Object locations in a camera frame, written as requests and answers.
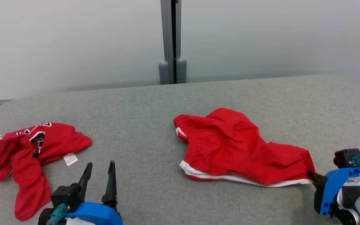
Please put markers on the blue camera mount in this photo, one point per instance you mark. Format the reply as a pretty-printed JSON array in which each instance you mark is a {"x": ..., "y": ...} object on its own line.
[
  {"x": 95, "y": 214},
  {"x": 333, "y": 184}
]

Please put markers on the blue left camera mount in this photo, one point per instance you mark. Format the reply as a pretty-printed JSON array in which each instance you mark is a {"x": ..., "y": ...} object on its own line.
[{"x": 95, "y": 214}]

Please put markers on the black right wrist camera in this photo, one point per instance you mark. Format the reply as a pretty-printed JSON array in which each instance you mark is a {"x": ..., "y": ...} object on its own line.
[{"x": 344, "y": 157}]

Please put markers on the red basketball jersey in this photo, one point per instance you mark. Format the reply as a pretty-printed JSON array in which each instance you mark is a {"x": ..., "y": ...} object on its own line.
[{"x": 27, "y": 147}]

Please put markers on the grey metal partition post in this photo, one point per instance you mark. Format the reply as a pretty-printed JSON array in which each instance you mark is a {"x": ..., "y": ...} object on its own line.
[{"x": 167, "y": 31}]

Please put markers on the teal left camera plug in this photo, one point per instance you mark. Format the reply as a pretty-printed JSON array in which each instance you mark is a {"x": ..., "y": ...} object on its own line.
[{"x": 58, "y": 212}]

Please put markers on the blue right camera mount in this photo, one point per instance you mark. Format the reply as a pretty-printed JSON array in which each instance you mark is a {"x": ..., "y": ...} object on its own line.
[{"x": 333, "y": 184}]

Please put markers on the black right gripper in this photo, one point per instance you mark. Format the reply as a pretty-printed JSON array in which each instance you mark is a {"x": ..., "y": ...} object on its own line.
[{"x": 319, "y": 195}]

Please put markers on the red shorts with white trim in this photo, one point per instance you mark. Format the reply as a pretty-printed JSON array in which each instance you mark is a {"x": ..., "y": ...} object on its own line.
[{"x": 230, "y": 147}]

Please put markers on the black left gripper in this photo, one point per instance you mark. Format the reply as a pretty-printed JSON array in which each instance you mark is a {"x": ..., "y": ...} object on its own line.
[{"x": 44, "y": 218}]

